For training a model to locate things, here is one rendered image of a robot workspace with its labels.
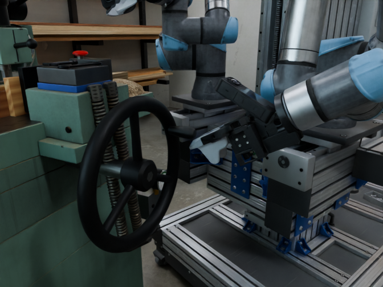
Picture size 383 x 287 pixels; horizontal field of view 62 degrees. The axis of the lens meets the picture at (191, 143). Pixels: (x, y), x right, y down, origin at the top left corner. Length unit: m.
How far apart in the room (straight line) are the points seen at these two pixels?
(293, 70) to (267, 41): 0.53
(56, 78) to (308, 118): 0.43
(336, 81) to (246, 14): 3.58
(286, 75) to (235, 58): 3.49
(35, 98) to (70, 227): 0.29
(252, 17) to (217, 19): 3.06
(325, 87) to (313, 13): 0.19
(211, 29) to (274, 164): 0.42
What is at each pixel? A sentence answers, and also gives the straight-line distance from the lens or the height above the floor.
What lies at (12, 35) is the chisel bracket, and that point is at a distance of 0.76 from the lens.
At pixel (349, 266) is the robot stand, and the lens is 1.44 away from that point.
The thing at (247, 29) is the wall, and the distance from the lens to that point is 4.05.
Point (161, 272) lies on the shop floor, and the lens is 1.61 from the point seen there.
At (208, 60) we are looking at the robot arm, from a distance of 1.21.
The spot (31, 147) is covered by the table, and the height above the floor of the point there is 0.86.
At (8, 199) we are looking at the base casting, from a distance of 0.65.
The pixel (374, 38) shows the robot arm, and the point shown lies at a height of 1.05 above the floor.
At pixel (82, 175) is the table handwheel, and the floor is 0.86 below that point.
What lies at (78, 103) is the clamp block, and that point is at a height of 0.94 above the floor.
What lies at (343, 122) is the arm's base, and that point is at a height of 0.84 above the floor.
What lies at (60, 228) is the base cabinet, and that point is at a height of 0.67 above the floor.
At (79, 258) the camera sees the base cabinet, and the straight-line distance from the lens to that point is 0.82.
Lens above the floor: 1.06
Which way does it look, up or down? 19 degrees down
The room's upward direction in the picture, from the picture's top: straight up
